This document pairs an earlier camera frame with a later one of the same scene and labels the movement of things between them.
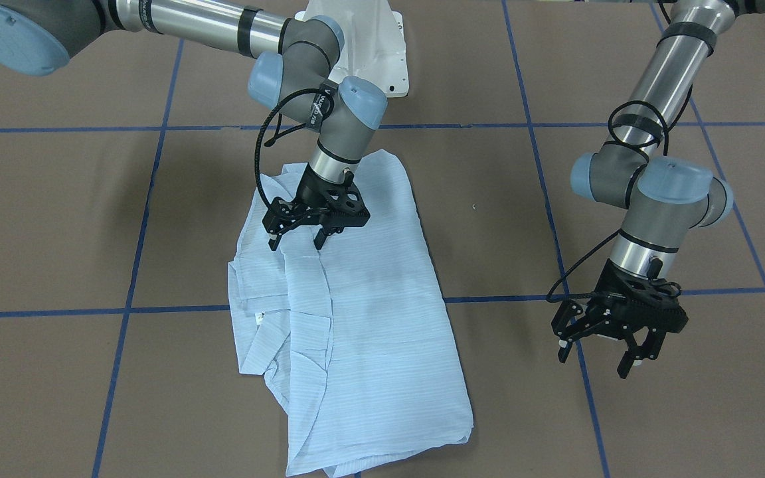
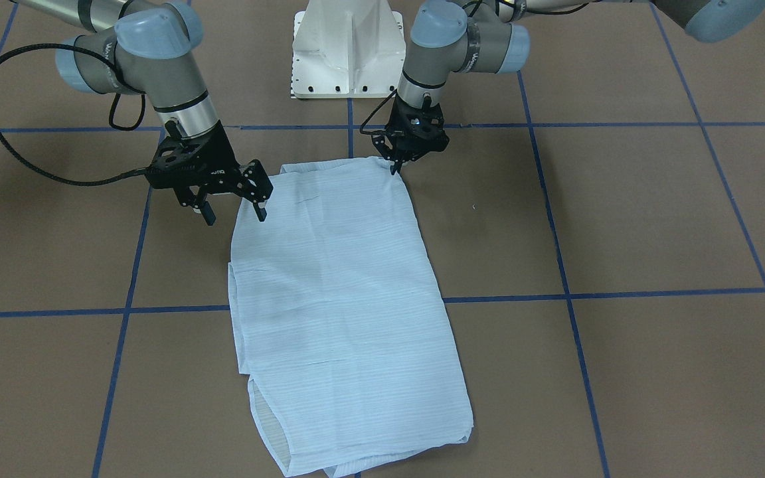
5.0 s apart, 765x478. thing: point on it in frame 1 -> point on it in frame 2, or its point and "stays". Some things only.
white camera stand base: x=374 y=42 stays
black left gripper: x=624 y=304 -> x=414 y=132
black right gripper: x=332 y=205 -> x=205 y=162
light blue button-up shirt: x=356 y=335 stays
